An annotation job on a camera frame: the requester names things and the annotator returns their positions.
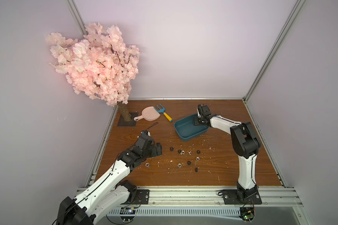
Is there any teal plastic storage box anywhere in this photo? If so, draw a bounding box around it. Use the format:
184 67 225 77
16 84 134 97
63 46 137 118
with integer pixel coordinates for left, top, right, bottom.
174 114 209 142

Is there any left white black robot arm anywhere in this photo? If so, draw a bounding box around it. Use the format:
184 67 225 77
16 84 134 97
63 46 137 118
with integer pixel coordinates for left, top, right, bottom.
53 130 162 225

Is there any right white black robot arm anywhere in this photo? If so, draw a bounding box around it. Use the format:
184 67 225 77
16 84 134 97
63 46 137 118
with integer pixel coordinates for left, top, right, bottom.
194 105 262 204

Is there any pink plastic dustpan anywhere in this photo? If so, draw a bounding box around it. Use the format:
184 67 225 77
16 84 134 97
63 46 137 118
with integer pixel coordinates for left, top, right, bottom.
133 106 160 121

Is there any blue yellow toy rake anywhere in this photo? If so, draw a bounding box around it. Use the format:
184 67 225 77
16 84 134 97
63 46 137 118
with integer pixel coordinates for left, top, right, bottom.
154 104 173 122

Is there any dark square tree base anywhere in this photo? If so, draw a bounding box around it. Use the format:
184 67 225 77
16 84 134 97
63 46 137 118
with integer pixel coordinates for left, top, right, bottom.
117 112 139 127

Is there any left controller board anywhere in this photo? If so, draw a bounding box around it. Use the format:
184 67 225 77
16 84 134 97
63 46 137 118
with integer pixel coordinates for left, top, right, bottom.
119 207 137 224

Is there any controller board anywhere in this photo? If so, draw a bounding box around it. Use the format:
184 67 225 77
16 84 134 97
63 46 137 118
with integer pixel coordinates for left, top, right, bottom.
119 207 137 224
239 207 255 222

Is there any pink artificial blossom tree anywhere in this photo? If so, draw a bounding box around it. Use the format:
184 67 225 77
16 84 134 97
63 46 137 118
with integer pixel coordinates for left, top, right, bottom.
46 23 140 107

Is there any right controller board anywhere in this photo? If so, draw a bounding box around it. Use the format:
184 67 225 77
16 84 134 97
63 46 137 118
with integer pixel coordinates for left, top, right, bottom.
239 207 255 222

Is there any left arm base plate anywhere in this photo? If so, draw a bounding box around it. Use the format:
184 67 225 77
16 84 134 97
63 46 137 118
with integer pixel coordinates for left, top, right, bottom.
122 189 150 205

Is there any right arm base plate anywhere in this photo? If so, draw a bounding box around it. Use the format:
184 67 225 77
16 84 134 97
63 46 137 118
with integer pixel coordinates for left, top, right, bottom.
218 188 263 205

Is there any aluminium front rail frame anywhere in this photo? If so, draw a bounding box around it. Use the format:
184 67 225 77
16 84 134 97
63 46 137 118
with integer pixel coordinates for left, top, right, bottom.
103 186 312 225

